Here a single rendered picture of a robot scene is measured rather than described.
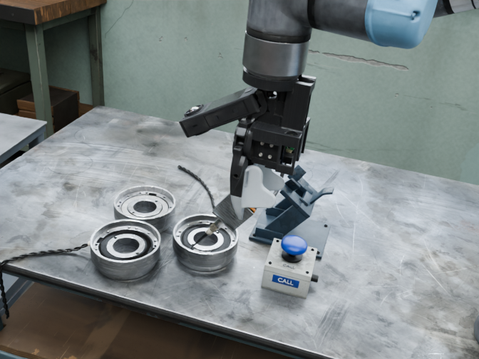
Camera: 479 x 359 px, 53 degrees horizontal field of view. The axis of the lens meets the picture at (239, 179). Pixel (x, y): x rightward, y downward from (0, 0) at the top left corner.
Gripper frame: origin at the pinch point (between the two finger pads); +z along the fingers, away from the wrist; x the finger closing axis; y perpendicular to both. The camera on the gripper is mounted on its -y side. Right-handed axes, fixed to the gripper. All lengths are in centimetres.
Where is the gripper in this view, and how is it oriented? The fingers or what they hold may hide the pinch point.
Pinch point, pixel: (239, 205)
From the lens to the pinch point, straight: 67.9
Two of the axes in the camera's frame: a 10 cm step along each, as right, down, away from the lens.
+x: 3.1, -4.6, 8.3
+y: 9.5, 2.4, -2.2
